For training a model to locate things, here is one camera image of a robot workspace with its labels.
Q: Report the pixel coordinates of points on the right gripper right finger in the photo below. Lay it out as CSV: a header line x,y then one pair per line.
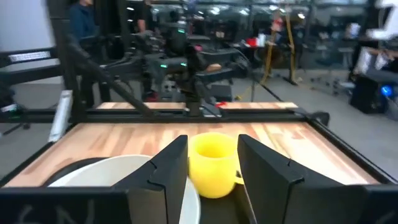
x,y
267,186

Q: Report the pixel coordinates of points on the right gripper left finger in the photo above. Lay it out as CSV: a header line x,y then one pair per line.
x,y
168,186

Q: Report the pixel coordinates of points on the yellow plastic cup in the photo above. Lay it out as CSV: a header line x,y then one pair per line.
x,y
211,168

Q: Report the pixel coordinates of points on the black plastic tray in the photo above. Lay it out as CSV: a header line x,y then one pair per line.
x,y
220,211

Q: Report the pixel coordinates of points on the white round plate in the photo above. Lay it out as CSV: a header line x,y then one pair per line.
x,y
102,174

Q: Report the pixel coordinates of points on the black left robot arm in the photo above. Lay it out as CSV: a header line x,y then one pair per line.
x,y
174,65

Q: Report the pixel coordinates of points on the person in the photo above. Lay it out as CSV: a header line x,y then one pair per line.
x,y
144,15
382,31
81,18

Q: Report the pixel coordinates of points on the white flat strip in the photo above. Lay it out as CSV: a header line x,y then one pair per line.
x,y
60,115

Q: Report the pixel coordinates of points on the red container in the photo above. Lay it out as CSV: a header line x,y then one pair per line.
x,y
252,42

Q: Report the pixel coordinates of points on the black device with blue light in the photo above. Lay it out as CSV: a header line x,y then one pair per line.
x,y
367,96

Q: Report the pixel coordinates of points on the yellow metal stand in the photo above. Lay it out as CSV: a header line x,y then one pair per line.
x,y
292,46

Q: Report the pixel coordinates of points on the black aluminium table frame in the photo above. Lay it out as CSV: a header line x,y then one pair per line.
x,y
186,118

